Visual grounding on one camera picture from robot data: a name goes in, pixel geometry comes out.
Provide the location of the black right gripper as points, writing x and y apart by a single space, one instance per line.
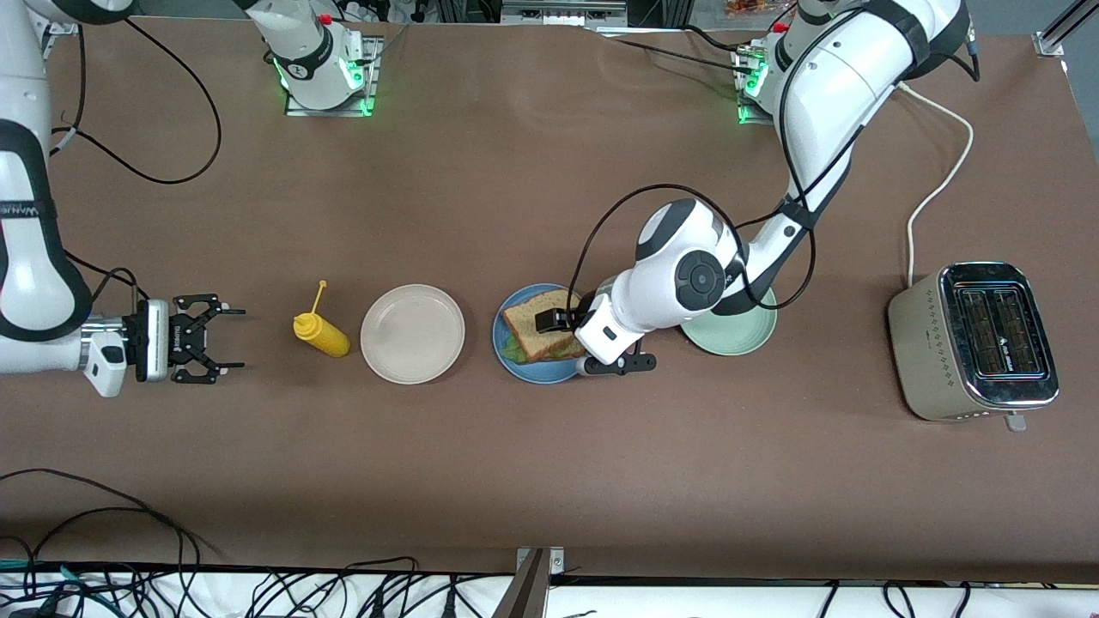
176 339

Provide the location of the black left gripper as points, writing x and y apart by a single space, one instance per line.
570 319

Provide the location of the brown bread slice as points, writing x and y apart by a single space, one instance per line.
528 326

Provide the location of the green lettuce leaf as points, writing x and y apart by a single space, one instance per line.
513 350

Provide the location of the yellow squeeze bottle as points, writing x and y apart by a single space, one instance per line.
324 336

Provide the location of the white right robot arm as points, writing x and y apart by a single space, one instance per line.
26 283

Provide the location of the blue round plate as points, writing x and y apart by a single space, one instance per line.
545 374

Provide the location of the beige round plate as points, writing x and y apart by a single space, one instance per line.
412 335

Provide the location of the green round plate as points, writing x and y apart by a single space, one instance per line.
738 336

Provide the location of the grey aluminium profile beam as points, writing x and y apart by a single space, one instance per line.
524 596

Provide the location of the grey power strip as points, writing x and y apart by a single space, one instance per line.
562 13

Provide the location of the orange snack packet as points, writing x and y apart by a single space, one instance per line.
751 7

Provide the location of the beige chrome toaster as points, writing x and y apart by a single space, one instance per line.
927 360

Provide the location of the metal corner bracket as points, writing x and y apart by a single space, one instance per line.
554 560

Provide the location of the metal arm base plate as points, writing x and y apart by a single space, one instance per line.
371 77
755 118

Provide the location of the aluminium frame profile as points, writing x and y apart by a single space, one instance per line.
1052 41
60 27

